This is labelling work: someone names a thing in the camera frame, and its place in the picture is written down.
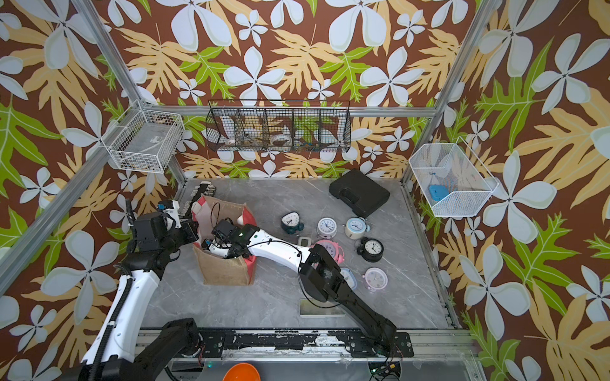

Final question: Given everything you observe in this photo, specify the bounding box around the dark green alarm clock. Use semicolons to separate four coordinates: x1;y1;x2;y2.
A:
281;211;304;235

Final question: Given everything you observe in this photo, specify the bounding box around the blue object in basket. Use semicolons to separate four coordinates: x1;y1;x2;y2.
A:
428;184;451;203

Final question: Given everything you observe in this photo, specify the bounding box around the beige twin-bell alarm clock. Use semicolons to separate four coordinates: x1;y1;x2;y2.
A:
345;217;371;241

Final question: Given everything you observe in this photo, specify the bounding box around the black plastic tool case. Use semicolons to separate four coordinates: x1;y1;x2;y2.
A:
329;170;390;218

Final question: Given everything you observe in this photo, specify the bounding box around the black socket set holder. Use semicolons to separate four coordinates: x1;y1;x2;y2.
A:
187;181;216;203

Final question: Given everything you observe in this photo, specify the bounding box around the white wire basket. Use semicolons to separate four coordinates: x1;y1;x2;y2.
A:
409;143;499;218
103;101;184;174

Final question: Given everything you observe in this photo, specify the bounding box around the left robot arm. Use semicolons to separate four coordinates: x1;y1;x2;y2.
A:
61;212;201;380

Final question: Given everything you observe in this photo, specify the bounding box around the white wire basket right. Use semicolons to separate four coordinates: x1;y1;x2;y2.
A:
409;143;499;218

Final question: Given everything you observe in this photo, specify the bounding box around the red burlap canvas bag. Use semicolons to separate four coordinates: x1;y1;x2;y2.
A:
192;196;257;286

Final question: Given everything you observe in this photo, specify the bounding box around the black wire basket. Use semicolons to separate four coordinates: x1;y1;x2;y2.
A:
203;99;353;152

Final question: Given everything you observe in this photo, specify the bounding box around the white wire basket left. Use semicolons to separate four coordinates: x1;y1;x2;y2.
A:
103;101;184;174

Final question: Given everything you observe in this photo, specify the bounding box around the black round alarm clock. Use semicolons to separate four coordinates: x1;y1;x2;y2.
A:
356;237;384;263

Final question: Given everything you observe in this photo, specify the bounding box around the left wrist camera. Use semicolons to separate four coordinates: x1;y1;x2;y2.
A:
157;200;182;230

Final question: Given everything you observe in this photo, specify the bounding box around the light pink round clock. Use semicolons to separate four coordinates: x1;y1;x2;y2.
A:
362;267;389;292

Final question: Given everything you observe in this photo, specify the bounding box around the small white digital clock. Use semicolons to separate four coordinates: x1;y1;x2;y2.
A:
298;236;312;247

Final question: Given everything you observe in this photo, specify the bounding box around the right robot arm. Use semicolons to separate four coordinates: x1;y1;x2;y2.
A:
201;218;397;356

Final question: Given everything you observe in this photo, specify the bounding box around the white round alarm clock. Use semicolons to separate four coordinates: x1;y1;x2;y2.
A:
316;217;338;239

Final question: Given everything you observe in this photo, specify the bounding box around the blue square alarm clock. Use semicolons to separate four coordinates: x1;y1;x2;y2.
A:
341;268;357;290

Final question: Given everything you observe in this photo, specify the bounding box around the black mounting rail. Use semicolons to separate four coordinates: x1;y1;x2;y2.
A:
199;328;415;359

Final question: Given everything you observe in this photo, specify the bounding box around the orange bowl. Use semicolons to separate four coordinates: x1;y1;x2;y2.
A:
222;363;261;381

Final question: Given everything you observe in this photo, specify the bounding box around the pink twin-bell alarm clock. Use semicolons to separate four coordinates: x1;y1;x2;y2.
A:
316;239;345;264

